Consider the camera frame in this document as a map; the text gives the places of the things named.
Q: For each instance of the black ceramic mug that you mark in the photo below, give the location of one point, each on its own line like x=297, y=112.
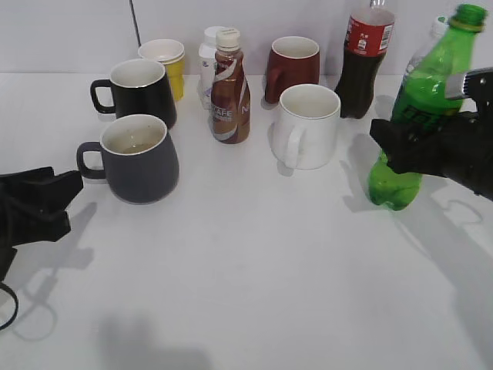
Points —
x=138, y=86

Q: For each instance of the white ceramic mug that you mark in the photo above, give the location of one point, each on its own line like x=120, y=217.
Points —
x=304, y=136

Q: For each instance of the clear water bottle green label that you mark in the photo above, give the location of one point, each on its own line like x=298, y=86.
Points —
x=438, y=28

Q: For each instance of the red ceramic mug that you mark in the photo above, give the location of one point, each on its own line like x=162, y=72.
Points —
x=293, y=60

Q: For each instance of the brown coffee drink bottle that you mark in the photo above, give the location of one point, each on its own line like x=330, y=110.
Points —
x=230, y=96

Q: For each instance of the cola bottle red label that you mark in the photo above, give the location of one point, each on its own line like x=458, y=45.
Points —
x=367, y=38

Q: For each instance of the green plastic soda bottle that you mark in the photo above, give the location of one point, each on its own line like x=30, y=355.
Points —
x=420, y=101

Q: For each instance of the grey ceramic mug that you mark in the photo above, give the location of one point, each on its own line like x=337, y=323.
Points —
x=136, y=156

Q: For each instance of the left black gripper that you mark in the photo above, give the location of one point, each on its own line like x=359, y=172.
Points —
x=27, y=197

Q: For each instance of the yellow paper cup stack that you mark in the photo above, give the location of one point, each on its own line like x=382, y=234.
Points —
x=170, y=53

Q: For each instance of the white milk drink bottle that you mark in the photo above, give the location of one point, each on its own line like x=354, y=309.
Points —
x=207, y=60

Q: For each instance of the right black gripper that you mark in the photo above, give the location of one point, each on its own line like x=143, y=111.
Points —
x=460, y=151

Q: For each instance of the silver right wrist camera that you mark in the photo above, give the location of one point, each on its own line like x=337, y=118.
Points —
x=475, y=84

